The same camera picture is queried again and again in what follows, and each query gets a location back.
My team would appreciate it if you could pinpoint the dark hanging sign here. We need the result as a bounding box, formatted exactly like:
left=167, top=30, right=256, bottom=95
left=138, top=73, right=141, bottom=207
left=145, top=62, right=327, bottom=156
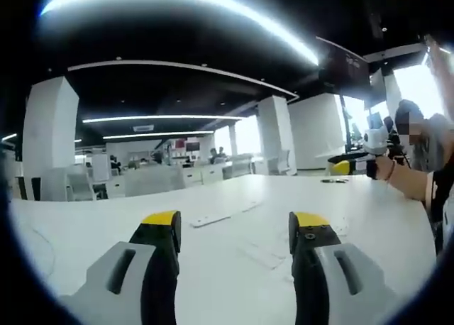
left=314, top=35, right=371, bottom=99

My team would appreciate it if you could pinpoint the straight ceiling light strip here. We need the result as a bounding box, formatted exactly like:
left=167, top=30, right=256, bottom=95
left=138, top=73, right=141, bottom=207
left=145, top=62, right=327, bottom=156
left=101, top=130, right=210, bottom=141
left=82, top=114, right=245, bottom=123

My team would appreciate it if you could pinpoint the white mesh office chair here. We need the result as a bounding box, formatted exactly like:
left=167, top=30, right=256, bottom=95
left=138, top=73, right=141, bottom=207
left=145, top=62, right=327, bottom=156
left=275, top=148, right=298, bottom=176

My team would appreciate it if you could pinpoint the white socket holder cover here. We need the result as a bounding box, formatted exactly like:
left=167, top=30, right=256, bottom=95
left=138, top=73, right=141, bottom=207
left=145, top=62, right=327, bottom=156
left=189, top=212, right=233, bottom=228

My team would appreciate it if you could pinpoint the person's black clothing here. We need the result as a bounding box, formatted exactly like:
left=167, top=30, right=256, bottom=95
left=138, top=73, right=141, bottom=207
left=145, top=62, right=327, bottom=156
left=425, top=167, right=454, bottom=257

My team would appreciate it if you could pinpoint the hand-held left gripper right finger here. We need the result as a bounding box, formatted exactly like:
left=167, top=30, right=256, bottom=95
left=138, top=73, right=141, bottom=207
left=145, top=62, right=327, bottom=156
left=287, top=211, right=395, bottom=325

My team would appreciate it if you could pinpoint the long curved ceiling light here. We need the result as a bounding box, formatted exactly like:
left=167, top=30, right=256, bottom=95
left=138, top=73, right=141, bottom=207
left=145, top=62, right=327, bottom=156
left=39, top=0, right=320, bottom=66

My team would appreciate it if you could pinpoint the black tripod stand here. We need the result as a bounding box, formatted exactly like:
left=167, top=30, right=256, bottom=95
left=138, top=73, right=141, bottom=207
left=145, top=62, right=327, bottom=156
left=383, top=116, right=409, bottom=165

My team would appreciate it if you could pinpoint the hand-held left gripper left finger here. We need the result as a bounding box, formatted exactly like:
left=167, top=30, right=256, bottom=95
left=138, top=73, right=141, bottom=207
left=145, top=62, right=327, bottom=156
left=59, top=210, right=182, bottom=325

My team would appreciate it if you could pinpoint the person's right hand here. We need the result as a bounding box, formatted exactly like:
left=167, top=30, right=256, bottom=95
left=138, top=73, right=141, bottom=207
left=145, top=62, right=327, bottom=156
left=375, top=153, right=397, bottom=181

